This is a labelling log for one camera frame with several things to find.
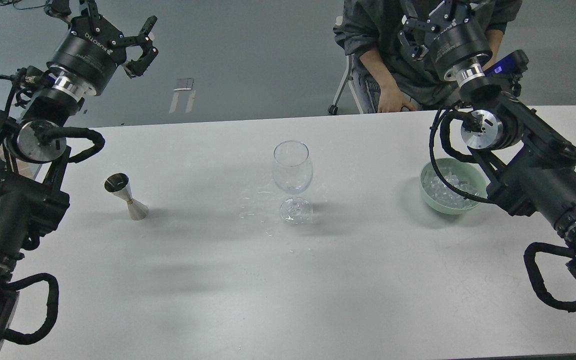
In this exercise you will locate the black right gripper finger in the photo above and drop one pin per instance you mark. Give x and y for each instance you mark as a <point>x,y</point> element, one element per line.
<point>454,12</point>
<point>412,37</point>

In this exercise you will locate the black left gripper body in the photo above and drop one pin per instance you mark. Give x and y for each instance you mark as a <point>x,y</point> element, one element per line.
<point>87,58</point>

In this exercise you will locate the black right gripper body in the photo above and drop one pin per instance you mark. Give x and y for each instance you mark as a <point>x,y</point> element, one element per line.
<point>453,45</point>

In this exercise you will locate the steel cocktail jigger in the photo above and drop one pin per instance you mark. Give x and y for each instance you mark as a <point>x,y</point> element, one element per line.
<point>118,184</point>

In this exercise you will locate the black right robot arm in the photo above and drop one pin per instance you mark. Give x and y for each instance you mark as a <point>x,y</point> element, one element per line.
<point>530,166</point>

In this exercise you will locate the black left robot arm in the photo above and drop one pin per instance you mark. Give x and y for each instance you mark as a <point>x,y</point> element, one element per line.
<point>36,147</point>

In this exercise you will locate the clear wine glass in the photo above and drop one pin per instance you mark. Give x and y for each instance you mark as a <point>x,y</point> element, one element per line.
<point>292,172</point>

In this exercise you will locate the person's bare hand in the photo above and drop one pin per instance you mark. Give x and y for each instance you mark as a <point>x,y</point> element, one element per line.
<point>392,100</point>

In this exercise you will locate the white office chair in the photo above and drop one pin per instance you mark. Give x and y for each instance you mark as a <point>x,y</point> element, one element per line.
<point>347,82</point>

